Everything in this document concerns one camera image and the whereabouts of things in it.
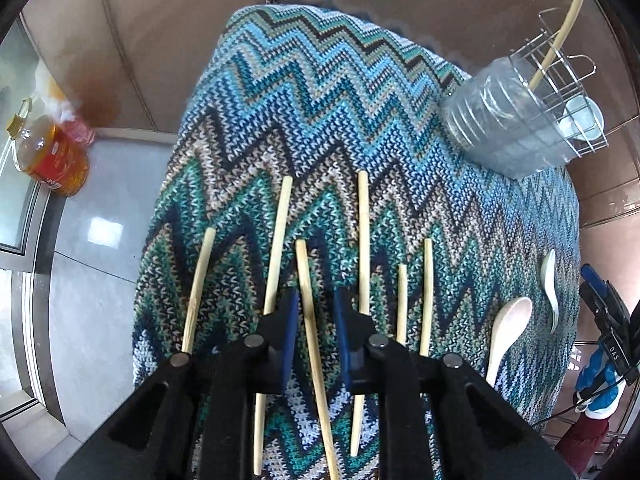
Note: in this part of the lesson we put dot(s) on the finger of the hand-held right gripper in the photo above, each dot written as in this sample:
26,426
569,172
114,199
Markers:
595,280

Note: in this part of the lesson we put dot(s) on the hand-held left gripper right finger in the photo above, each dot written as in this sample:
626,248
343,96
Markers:
345,330

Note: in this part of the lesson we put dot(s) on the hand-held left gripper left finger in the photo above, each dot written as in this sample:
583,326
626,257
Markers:
289,320

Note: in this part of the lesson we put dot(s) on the bamboo chopstick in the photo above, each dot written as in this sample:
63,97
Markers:
308,300
363,240
402,305
426,300
279,240
200,285
558,35

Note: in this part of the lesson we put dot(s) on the clear plastic bottle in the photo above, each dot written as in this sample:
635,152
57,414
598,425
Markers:
500,120

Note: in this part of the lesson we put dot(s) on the zigzag knitted cloth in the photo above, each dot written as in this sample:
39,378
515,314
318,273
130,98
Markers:
320,110

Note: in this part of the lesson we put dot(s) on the cooking oil bottle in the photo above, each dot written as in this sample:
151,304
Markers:
55,160

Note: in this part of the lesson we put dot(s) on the pink white bag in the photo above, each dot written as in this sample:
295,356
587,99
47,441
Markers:
75,127

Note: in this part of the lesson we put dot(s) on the sliding glass door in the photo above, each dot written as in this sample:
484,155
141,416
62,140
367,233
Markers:
20,210

